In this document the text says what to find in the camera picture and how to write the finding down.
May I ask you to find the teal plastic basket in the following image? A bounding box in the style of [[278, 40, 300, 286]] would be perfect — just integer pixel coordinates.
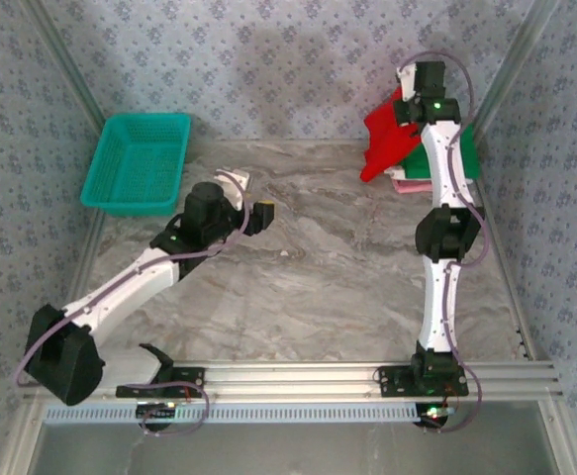
[[80, 112, 193, 219]]

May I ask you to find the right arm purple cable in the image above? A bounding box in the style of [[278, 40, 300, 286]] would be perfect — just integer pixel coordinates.
[[399, 48, 491, 434]]

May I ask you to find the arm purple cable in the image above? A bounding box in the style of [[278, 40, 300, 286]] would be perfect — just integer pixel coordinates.
[[14, 172, 250, 437], [399, 48, 491, 434]]

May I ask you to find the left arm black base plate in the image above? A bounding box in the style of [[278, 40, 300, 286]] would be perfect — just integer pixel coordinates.
[[114, 365, 206, 400]]

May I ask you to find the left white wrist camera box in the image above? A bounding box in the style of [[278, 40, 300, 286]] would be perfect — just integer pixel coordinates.
[[215, 167, 252, 210]]

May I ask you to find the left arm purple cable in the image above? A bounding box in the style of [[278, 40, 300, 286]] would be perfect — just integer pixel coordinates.
[[14, 172, 250, 437]]

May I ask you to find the green folded t-shirt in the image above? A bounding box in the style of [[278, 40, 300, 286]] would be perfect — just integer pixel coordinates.
[[399, 122, 481, 180]]

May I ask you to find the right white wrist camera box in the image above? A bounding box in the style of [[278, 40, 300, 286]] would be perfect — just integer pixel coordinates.
[[395, 66, 419, 104]]

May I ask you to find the black controller board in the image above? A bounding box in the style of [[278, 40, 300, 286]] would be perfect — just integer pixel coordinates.
[[136, 402, 179, 429], [415, 402, 455, 429]]

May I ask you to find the aluminium frame post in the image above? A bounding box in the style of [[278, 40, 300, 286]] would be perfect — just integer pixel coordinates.
[[470, 0, 564, 143], [23, 0, 107, 131]]

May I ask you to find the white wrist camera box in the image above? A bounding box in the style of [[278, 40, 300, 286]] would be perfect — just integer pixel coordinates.
[[215, 167, 252, 210], [395, 66, 419, 104]]

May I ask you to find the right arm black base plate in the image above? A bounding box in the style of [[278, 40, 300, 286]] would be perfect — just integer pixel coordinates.
[[375, 364, 470, 400]]

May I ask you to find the red t-shirt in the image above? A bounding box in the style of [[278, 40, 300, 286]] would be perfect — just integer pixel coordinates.
[[359, 87, 435, 184]]

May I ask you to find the aluminium mounting rail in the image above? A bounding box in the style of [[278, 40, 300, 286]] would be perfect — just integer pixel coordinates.
[[25, 360, 564, 400]]

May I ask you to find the grey slotted cable duct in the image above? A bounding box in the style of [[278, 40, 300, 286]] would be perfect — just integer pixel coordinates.
[[43, 401, 424, 425]]

